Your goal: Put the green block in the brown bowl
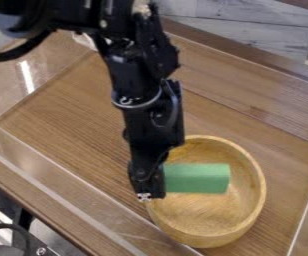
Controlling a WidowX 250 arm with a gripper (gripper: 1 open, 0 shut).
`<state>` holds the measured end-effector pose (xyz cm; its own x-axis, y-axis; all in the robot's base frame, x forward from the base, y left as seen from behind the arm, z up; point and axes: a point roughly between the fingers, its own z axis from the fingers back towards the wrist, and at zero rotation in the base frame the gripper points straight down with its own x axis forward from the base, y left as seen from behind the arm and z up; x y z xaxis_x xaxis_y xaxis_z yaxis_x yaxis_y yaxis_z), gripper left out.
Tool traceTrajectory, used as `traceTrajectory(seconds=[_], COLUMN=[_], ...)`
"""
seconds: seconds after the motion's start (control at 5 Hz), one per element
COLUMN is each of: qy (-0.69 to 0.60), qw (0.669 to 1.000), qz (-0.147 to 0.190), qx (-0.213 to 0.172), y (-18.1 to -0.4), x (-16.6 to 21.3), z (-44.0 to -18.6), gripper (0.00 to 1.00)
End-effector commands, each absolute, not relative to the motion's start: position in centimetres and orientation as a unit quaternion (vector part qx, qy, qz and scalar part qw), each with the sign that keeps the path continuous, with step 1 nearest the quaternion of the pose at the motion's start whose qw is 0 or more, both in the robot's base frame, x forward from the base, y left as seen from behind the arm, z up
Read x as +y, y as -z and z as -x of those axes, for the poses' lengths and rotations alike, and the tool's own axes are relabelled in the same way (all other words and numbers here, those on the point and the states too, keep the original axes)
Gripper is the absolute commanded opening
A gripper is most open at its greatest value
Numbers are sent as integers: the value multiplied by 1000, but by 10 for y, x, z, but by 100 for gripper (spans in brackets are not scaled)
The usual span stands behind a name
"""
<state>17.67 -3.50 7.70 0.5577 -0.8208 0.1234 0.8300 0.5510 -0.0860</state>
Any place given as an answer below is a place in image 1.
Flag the black cable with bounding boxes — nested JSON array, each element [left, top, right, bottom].
[[0, 223, 32, 256]]

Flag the green rectangular block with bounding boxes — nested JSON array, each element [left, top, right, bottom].
[[163, 163, 231, 194]]

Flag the clear acrylic front wall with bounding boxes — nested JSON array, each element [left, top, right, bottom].
[[0, 128, 202, 256]]

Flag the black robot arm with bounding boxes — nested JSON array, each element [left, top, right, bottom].
[[0, 0, 184, 200]]

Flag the black metal table leg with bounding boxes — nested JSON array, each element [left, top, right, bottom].
[[12, 208, 33, 248]]

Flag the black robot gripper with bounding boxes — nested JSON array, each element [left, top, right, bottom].
[[111, 79, 184, 202]]

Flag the brown wooden bowl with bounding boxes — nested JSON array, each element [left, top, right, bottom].
[[145, 135, 266, 248]]

